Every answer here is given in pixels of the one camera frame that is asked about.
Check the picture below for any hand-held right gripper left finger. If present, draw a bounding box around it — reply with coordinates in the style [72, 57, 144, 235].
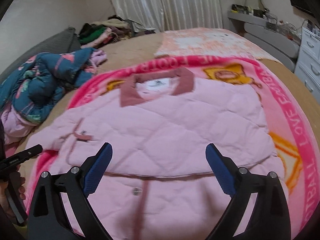
[26, 142, 118, 240]

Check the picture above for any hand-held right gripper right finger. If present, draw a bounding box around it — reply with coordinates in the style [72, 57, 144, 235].
[205, 143, 292, 240]

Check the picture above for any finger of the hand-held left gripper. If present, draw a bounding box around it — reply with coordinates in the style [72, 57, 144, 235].
[18, 144, 43, 159]

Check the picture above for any pink quilted jacket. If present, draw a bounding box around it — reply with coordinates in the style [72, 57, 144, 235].
[25, 68, 282, 240]

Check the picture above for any pile of mixed clothes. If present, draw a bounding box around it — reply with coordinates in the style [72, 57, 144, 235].
[78, 15, 157, 48]

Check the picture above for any person's left hand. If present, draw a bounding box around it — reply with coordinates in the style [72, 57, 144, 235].
[0, 176, 27, 219]

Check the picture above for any light pink garment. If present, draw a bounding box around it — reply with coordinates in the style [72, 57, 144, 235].
[0, 49, 108, 145]

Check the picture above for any blue patterned blanket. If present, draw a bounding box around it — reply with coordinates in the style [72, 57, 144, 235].
[0, 47, 97, 124]

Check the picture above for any pink printed blanket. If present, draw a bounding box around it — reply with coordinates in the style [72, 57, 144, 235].
[24, 54, 320, 240]

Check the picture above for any grey padded headboard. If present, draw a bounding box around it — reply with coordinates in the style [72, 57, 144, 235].
[0, 27, 82, 83]

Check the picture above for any peach and white printed blanket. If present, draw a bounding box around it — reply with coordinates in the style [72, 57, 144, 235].
[154, 27, 282, 63]

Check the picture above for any white drawer cabinet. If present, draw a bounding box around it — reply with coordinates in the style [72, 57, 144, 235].
[294, 20, 320, 100]

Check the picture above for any clutter of small shelf items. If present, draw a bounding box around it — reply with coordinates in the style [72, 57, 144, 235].
[231, 0, 302, 40]

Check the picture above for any white pleated curtain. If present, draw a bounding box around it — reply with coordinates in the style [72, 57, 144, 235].
[106, 0, 223, 32]

